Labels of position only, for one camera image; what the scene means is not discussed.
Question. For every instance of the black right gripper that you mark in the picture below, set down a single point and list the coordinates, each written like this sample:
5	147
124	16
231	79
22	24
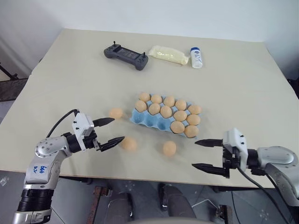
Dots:
231	158

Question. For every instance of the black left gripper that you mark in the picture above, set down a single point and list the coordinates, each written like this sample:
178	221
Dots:
91	141

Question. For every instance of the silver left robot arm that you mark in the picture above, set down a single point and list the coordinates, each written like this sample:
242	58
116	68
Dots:
44	161

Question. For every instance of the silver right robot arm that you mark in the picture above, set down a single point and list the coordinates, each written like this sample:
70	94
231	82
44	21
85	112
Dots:
278	158

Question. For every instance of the brown egg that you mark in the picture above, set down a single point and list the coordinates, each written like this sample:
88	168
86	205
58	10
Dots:
193	119
166	111
156	99
191	131
181	104
194	109
177	127
169	148
140	106
116	113
129	144
180	116
154	109
169	101
144	96

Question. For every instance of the blue egg carton tray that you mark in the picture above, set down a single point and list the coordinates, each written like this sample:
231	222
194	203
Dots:
149	121

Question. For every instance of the dark rounded shape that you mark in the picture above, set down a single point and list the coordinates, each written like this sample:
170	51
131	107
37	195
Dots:
175	200
120	200

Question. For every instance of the rusty metal table foot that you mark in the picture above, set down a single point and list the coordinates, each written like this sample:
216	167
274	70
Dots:
98	200

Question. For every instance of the dark grey handheld controller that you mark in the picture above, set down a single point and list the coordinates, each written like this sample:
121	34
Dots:
127	56

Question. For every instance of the clear bag of pale powder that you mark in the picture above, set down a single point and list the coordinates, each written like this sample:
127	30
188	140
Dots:
168	55

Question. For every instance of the white bottle with blue label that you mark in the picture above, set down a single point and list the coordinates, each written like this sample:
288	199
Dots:
196	58

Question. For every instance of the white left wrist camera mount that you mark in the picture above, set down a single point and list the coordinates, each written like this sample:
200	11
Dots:
81	123

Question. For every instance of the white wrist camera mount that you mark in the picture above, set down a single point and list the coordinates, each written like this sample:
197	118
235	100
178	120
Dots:
234	140
81	123

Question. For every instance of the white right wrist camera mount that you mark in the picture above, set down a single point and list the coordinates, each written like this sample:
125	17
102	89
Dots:
234	140

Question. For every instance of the black stand frame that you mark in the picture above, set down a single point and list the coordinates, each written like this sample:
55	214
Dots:
8	72

